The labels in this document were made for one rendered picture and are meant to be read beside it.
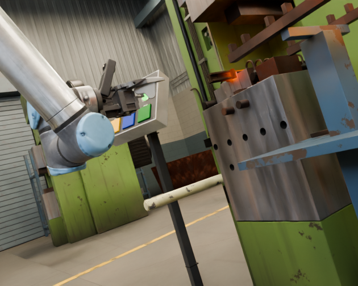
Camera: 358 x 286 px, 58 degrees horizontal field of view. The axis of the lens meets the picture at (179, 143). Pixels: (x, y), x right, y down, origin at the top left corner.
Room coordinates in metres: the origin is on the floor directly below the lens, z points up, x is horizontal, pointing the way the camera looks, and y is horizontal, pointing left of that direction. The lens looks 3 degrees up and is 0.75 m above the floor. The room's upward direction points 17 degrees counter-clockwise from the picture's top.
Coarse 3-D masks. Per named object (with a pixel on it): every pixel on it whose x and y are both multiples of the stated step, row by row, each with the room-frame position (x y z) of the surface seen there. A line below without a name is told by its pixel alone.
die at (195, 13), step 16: (192, 0) 1.24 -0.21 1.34; (208, 0) 1.17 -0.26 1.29; (224, 0) 1.16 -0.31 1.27; (240, 0) 1.20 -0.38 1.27; (256, 0) 1.24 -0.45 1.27; (272, 0) 1.29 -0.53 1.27; (288, 0) 1.34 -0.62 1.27; (192, 16) 1.26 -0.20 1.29; (208, 16) 1.26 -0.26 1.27; (224, 16) 1.31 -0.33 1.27
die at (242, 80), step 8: (240, 72) 1.13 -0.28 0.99; (248, 72) 1.10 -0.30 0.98; (232, 80) 1.17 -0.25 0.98; (240, 80) 1.14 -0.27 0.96; (248, 80) 1.11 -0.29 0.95; (224, 88) 1.22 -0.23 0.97; (232, 88) 1.18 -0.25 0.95; (240, 88) 1.15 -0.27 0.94; (216, 96) 1.27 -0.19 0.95; (224, 96) 1.23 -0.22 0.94
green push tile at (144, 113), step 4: (148, 104) 1.45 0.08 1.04; (140, 108) 1.48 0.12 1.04; (144, 108) 1.46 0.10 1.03; (148, 108) 1.44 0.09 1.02; (140, 112) 1.47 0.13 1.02; (144, 112) 1.45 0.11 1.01; (148, 112) 1.43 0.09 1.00; (140, 116) 1.46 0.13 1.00; (144, 116) 1.44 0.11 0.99; (148, 116) 1.42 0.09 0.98; (140, 120) 1.45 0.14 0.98; (144, 120) 1.44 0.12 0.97
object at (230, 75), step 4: (216, 72) 1.11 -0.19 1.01; (220, 72) 1.12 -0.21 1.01; (224, 72) 1.13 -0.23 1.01; (228, 72) 1.14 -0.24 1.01; (232, 72) 1.14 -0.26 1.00; (208, 76) 1.11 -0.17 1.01; (212, 76) 1.11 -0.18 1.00; (216, 76) 1.12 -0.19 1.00; (220, 76) 1.13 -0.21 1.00; (224, 76) 1.14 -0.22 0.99; (228, 76) 1.15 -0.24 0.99; (232, 76) 1.14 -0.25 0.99; (212, 80) 1.10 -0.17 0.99; (216, 80) 1.11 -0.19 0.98; (220, 80) 1.12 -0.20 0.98; (224, 80) 1.14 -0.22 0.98; (228, 80) 1.16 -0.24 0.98
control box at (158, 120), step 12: (156, 72) 1.52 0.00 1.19; (156, 84) 1.48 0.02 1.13; (168, 84) 1.55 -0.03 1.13; (156, 96) 1.45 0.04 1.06; (156, 108) 1.42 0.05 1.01; (120, 120) 1.55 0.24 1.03; (156, 120) 1.41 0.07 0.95; (120, 132) 1.52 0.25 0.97; (132, 132) 1.50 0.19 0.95; (144, 132) 1.50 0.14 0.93; (120, 144) 1.61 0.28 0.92
